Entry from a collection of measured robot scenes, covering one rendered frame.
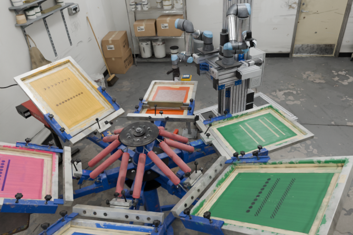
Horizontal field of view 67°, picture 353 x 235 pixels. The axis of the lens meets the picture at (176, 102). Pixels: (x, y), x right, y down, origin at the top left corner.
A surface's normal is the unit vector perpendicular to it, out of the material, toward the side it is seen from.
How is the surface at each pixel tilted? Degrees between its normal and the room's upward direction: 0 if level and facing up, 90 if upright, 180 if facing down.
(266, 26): 90
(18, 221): 0
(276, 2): 90
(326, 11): 90
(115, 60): 89
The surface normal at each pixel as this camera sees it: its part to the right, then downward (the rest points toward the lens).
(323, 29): -0.16, 0.54
